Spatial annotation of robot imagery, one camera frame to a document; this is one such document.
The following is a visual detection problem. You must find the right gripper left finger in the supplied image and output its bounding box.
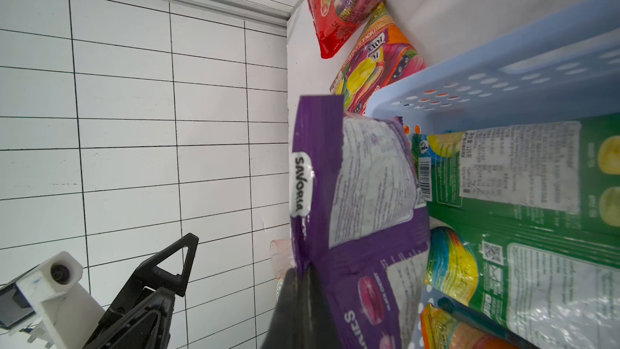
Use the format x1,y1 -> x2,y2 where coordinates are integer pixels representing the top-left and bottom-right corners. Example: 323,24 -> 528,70
260,268 -> 300,349

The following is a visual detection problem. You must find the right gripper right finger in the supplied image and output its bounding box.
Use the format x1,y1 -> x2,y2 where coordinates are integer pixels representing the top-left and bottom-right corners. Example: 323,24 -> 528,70
302,266 -> 342,349

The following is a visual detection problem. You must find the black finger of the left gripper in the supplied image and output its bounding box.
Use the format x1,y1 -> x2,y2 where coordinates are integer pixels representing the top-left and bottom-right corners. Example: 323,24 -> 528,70
84,288 -> 175,349
103,233 -> 199,328

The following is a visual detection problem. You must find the purple Fox's candy bag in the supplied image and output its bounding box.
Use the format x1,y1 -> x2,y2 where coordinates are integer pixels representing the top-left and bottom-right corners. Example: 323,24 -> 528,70
289,95 -> 430,348

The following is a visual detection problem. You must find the green snack bag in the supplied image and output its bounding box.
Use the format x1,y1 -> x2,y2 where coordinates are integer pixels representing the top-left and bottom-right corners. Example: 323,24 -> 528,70
411,114 -> 619,348

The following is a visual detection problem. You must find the orange Fox's candy bag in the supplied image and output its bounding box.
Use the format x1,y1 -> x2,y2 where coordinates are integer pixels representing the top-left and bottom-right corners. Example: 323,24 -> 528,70
330,3 -> 427,115

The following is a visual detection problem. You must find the light blue plastic basket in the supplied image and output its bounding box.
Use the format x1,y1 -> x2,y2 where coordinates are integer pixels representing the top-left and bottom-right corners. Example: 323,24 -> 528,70
367,0 -> 619,347

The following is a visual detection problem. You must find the pink yellow Fox's bag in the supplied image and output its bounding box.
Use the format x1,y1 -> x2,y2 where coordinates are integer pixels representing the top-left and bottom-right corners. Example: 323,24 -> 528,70
421,303 -> 517,349

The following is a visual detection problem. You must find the pink plastic cup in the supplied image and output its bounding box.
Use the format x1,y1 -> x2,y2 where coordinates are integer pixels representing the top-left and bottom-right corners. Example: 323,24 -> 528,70
270,238 -> 295,278

